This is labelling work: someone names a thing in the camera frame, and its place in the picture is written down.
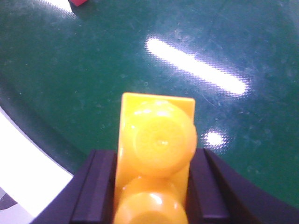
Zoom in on yellow two-stud toy brick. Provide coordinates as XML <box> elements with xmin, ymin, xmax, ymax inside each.
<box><xmin>113</xmin><ymin>92</ymin><xmax>198</xmax><ymax>224</ymax></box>

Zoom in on white outer conveyor rim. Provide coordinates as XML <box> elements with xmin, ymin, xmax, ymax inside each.
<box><xmin>0</xmin><ymin>109</ymin><xmax>73</xmax><ymax>224</ymax></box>

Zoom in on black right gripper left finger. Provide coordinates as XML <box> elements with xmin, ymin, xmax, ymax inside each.
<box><xmin>33</xmin><ymin>150</ymin><xmax>116</xmax><ymax>224</ymax></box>

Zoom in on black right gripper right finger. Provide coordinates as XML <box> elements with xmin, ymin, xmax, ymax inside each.
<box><xmin>186</xmin><ymin>148</ymin><xmax>299</xmax><ymax>224</ymax></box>

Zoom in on red cube block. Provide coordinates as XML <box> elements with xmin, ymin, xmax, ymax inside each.
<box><xmin>69</xmin><ymin>0</ymin><xmax>88</xmax><ymax>7</ymax></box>

